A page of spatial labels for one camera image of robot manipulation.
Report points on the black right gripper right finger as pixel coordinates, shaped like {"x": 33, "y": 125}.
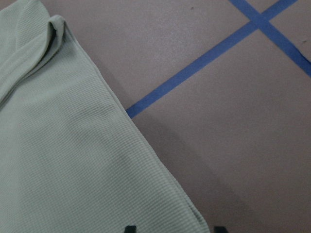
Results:
{"x": 220, "y": 229}

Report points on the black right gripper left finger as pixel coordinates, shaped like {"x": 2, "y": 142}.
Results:
{"x": 130, "y": 229}

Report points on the olive green long-sleeve shirt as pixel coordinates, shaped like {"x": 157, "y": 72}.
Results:
{"x": 71, "y": 159}

